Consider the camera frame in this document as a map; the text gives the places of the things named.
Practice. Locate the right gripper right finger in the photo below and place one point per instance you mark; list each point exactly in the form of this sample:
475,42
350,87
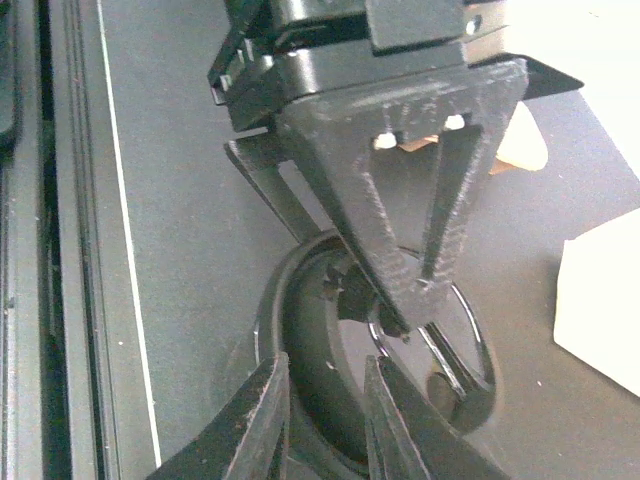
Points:
407,438

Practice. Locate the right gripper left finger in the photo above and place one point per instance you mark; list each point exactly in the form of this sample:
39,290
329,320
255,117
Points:
248,438

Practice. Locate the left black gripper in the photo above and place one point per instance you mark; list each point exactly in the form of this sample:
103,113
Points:
397,165

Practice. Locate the black printed coffee cup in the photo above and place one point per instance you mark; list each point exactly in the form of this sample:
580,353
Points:
320,310

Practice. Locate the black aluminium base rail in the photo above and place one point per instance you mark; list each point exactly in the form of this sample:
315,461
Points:
76,399

